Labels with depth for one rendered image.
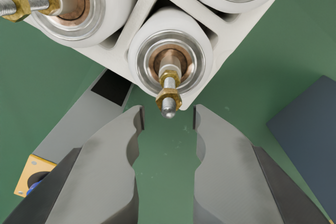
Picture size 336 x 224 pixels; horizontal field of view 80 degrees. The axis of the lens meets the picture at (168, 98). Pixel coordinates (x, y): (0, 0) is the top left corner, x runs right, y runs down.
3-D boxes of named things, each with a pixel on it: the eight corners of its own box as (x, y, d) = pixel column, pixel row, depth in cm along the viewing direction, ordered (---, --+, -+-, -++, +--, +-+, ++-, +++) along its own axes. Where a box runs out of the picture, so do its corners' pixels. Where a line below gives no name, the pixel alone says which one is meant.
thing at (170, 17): (135, 22, 37) (108, 48, 21) (182, -7, 35) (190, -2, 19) (162, 66, 41) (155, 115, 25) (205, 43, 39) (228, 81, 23)
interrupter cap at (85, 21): (65, 52, 22) (62, 54, 21) (8, -17, 19) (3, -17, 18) (122, 15, 20) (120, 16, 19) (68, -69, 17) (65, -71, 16)
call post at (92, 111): (138, 74, 49) (96, 180, 22) (125, 95, 52) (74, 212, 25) (112, 59, 48) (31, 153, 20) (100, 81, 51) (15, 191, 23)
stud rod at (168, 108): (169, 65, 20) (166, 104, 13) (177, 71, 20) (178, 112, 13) (163, 73, 20) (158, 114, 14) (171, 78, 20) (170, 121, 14)
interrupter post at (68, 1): (66, 18, 20) (48, 23, 17) (49, -6, 19) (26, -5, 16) (85, 4, 20) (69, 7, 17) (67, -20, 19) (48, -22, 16)
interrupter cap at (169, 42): (122, 51, 22) (120, 53, 21) (185, 13, 20) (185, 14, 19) (158, 104, 25) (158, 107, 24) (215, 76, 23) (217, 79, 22)
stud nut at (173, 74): (168, 65, 18) (168, 68, 17) (183, 75, 19) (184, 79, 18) (156, 81, 19) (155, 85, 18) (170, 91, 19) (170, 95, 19)
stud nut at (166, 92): (167, 82, 15) (167, 87, 14) (185, 94, 15) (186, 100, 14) (152, 101, 15) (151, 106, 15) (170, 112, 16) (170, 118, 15)
